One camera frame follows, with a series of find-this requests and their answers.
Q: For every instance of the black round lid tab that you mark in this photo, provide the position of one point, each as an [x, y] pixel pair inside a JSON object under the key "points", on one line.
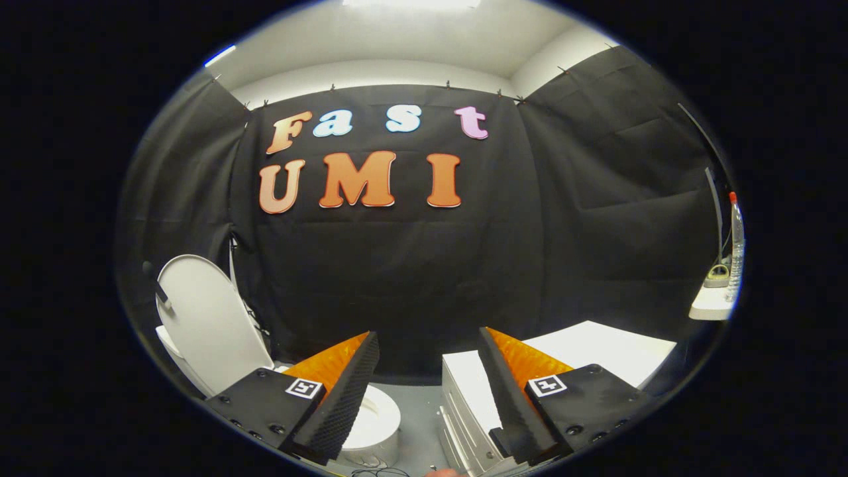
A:
{"points": [[161, 295]]}

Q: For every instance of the ceiling light panel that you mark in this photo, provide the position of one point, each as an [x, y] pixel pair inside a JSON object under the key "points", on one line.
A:
{"points": [[411, 2]]}

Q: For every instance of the small black block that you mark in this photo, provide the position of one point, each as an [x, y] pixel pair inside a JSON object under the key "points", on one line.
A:
{"points": [[500, 442]]}

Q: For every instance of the black backdrop cloth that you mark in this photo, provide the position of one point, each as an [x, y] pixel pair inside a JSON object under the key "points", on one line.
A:
{"points": [[411, 265]]}

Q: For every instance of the white toilet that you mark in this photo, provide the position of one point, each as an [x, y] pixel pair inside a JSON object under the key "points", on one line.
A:
{"points": [[381, 417]]}

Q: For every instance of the grey upright bar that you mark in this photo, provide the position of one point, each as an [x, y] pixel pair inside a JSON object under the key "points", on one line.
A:
{"points": [[715, 212]]}

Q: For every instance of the white side shelf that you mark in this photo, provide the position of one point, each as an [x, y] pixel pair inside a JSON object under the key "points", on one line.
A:
{"points": [[709, 306]]}

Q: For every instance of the clear water bottle red cap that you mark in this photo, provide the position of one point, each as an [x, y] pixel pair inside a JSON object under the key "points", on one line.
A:
{"points": [[735, 258]]}

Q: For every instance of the white drawer cabinet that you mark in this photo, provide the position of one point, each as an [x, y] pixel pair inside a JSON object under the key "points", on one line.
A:
{"points": [[596, 351]]}

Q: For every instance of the white toilet lid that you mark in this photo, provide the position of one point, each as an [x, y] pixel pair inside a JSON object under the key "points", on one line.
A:
{"points": [[212, 318]]}

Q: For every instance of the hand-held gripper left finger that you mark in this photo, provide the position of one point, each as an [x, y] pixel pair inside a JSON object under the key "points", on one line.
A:
{"points": [[344, 404]]}

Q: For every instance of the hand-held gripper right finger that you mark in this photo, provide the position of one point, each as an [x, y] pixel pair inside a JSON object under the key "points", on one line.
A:
{"points": [[507, 397]]}

